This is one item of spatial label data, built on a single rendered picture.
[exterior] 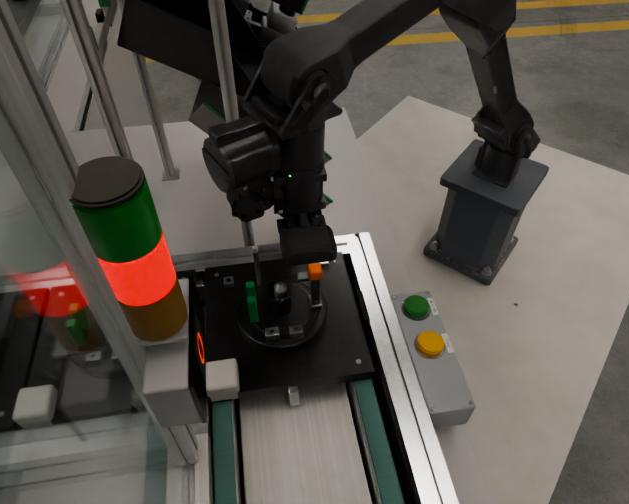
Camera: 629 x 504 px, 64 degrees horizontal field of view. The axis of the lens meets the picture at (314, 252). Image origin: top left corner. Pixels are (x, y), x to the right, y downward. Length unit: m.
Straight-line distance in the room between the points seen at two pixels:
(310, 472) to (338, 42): 0.54
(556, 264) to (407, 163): 0.42
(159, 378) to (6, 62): 0.27
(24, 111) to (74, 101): 1.31
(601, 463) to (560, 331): 0.98
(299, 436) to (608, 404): 1.46
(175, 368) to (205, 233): 0.66
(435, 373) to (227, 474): 0.32
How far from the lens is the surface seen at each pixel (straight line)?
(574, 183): 1.34
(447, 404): 0.76
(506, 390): 0.91
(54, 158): 0.33
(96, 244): 0.37
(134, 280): 0.38
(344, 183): 1.19
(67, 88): 1.70
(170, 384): 0.45
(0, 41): 0.30
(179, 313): 0.44
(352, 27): 0.54
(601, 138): 3.24
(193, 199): 1.18
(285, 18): 0.94
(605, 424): 2.02
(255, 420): 0.78
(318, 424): 0.77
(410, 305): 0.82
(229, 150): 0.50
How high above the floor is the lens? 1.62
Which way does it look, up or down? 48 degrees down
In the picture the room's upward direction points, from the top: straight up
